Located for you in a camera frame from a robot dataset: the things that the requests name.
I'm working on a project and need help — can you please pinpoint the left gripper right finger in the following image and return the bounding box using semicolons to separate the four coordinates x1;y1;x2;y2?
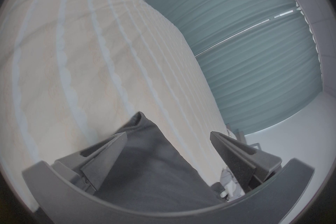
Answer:
209;131;283;191

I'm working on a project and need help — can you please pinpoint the pile of clothes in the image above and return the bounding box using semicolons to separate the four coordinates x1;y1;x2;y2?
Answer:
211;168;246;202

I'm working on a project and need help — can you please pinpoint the black polo shirt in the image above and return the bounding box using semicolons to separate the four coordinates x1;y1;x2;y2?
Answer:
93;111;226;211

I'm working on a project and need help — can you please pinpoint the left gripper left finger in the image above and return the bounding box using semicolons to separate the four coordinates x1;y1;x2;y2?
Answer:
53;132;129;191

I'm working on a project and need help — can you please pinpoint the grey bedside table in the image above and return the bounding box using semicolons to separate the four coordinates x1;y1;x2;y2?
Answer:
226;123;246;144

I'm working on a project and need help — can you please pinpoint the bed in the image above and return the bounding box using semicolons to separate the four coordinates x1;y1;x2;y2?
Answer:
0;0;261;214

